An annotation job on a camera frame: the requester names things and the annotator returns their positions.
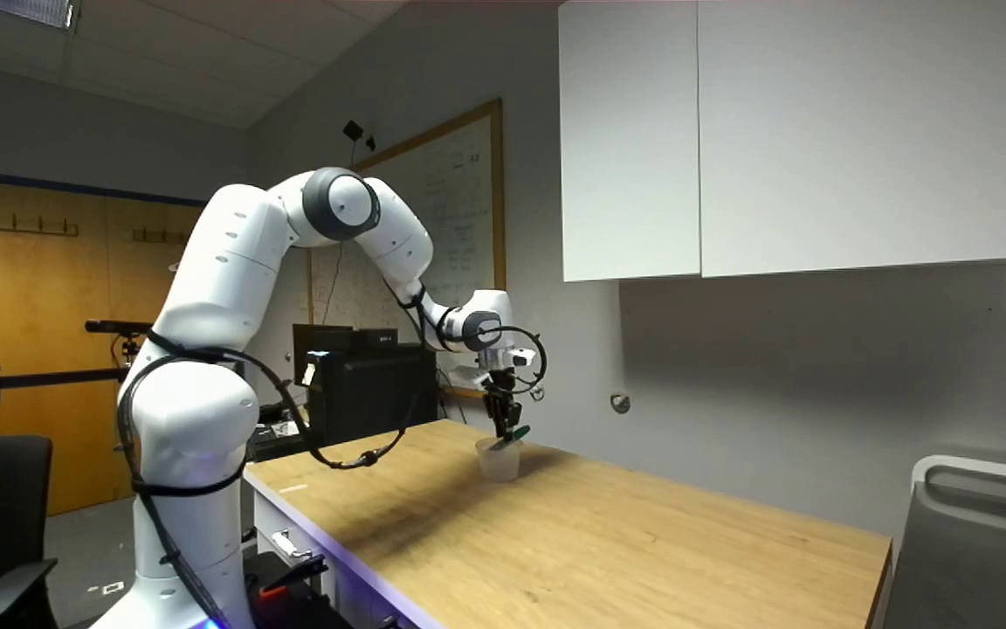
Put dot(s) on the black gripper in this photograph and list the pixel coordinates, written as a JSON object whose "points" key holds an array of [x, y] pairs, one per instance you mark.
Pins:
{"points": [[502, 388]]}

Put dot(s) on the green capped grey marker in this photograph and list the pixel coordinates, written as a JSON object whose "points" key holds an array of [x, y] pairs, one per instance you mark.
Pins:
{"points": [[515, 438]]}

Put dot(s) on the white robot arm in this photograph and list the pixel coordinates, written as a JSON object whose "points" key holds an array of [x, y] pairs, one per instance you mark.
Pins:
{"points": [[225, 265]]}

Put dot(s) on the translucent white plastic cup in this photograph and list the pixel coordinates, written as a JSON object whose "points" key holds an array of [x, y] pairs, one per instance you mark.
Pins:
{"points": [[496, 461]]}

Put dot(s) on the black computer case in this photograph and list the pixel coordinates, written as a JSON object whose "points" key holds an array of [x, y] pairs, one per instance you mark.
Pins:
{"points": [[376, 388]]}

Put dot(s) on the black monitor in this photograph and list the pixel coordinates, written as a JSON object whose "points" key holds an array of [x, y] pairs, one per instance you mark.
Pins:
{"points": [[331, 338]]}

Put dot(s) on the wood framed whiteboard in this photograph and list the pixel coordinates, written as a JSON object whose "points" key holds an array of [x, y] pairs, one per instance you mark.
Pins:
{"points": [[457, 196]]}

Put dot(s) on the black controller box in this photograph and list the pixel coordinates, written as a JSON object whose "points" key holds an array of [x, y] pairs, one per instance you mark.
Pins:
{"points": [[282, 576]]}

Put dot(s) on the narrow white cabinet door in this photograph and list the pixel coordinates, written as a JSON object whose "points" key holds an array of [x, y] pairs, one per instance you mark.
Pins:
{"points": [[631, 142]]}

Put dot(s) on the wide white cabinet door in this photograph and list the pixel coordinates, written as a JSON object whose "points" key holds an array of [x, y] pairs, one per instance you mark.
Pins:
{"points": [[875, 126]]}

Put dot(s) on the wooden door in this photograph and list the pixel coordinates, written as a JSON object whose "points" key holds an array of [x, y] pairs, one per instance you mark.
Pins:
{"points": [[51, 302]]}

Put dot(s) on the ceiling light panel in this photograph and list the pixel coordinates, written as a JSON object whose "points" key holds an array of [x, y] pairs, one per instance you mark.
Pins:
{"points": [[33, 7]]}

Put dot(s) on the round metal wall knob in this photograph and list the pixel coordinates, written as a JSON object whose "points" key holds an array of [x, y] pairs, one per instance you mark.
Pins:
{"points": [[618, 402]]}

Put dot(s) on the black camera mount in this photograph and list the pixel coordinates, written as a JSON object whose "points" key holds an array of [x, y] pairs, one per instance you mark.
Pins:
{"points": [[120, 328]]}

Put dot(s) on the coat hook rail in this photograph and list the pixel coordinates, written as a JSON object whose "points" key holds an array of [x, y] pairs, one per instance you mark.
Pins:
{"points": [[25, 226]]}

